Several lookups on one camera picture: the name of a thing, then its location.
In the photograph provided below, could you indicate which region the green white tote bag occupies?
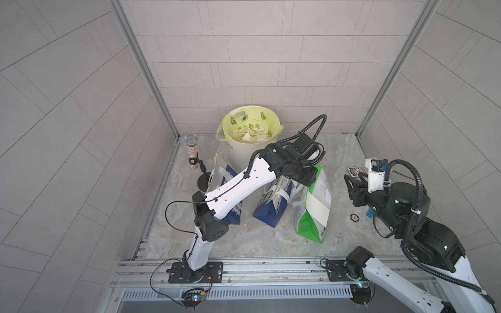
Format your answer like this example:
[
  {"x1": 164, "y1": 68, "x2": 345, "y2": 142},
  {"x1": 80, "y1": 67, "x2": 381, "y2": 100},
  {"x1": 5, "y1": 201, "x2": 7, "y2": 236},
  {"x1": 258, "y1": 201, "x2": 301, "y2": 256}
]
[{"x1": 293, "y1": 164, "x2": 333, "y2": 243}]

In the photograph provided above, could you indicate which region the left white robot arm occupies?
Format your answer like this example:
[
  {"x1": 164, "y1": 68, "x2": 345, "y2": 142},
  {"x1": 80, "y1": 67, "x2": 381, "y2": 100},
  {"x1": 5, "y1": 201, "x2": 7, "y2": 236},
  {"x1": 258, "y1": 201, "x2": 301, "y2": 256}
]
[{"x1": 168, "y1": 114, "x2": 327, "y2": 283}]

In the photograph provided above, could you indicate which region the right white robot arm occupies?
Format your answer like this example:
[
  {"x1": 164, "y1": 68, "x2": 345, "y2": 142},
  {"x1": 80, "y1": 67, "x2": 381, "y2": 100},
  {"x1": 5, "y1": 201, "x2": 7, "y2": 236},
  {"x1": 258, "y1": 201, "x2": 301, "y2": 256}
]
[{"x1": 344, "y1": 159, "x2": 496, "y2": 312}]

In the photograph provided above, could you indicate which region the small printed card box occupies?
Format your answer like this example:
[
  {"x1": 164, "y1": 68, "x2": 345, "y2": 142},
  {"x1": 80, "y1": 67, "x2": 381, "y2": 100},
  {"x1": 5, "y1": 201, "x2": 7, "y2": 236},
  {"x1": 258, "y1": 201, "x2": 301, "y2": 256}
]
[{"x1": 348, "y1": 166, "x2": 368, "y2": 178}]

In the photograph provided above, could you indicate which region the small blue white tote bag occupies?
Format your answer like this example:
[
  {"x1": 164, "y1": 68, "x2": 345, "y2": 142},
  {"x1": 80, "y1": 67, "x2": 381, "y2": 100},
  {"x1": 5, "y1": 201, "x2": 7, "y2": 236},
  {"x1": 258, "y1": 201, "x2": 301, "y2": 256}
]
[{"x1": 253, "y1": 176, "x2": 297, "y2": 228}]

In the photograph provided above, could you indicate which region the shredded paper pile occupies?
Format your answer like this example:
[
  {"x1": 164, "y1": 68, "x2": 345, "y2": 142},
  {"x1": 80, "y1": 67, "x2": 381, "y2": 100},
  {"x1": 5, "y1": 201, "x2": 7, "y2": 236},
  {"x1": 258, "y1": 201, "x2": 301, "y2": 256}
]
[{"x1": 230, "y1": 125, "x2": 272, "y2": 143}]

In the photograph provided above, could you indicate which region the cream plastic trash bin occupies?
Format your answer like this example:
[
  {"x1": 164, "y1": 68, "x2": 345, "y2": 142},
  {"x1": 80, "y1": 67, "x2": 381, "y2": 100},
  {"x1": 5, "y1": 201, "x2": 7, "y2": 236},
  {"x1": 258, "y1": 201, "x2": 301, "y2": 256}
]
[{"x1": 216, "y1": 105, "x2": 284, "y2": 169}]

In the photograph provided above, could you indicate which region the large blue white tote bag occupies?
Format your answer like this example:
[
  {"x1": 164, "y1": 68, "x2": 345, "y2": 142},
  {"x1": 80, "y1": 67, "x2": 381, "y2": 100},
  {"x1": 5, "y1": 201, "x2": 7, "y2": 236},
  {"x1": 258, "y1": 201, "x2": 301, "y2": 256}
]
[{"x1": 207, "y1": 154, "x2": 242, "y2": 225}]

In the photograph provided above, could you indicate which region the right controller board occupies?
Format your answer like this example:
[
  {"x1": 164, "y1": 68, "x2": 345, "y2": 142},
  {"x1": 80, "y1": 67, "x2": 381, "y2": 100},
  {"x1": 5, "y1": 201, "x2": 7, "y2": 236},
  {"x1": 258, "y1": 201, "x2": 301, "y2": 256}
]
[{"x1": 350, "y1": 284, "x2": 373, "y2": 306}]

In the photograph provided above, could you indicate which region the controller board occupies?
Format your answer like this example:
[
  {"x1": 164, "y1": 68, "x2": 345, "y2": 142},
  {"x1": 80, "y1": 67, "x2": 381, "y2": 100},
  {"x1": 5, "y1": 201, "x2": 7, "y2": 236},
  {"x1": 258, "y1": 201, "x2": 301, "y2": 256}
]
[
  {"x1": 350, "y1": 284, "x2": 373, "y2": 306},
  {"x1": 181, "y1": 288, "x2": 207, "y2": 309}
]

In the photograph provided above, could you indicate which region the glitter-filled clear bottle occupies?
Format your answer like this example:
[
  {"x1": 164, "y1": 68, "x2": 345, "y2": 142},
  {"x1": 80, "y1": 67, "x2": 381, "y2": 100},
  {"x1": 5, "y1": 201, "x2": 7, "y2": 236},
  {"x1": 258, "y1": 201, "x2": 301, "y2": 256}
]
[{"x1": 185, "y1": 134, "x2": 198, "y2": 171}]

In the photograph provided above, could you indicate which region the left controller board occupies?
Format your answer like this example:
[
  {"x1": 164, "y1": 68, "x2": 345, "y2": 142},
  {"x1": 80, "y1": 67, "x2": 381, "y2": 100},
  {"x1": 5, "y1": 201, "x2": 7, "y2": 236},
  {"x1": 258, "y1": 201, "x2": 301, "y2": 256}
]
[{"x1": 181, "y1": 288, "x2": 207, "y2": 309}]

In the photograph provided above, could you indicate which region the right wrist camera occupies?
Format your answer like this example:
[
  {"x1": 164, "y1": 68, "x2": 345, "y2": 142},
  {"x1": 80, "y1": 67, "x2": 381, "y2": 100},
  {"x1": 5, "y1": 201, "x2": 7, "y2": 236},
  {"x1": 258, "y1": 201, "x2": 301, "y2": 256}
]
[{"x1": 365, "y1": 159, "x2": 389, "y2": 193}]

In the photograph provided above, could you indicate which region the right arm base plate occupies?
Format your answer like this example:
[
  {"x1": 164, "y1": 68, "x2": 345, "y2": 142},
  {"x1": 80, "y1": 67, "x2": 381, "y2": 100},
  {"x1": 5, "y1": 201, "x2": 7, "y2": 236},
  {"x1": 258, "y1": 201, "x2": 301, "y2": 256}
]
[{"x1": 322, "y1": 260, "x2": 365, "y2": 282}]

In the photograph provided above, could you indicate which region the aluminium mounting rail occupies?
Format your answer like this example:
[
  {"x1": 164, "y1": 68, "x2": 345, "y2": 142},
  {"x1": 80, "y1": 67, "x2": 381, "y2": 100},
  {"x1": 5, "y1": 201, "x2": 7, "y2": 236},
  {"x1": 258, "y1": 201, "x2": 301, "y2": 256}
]
[{"x1": 113, "y1": 256, "x2": 437, "y2": 290}]

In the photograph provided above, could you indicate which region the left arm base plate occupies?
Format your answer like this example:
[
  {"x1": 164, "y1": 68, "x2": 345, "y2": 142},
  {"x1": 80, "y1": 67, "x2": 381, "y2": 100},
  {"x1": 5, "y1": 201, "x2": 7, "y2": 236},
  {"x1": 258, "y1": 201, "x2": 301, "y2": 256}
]
[{"x1": 167, "y1": 262, "x2": 224, "y2": 284}]

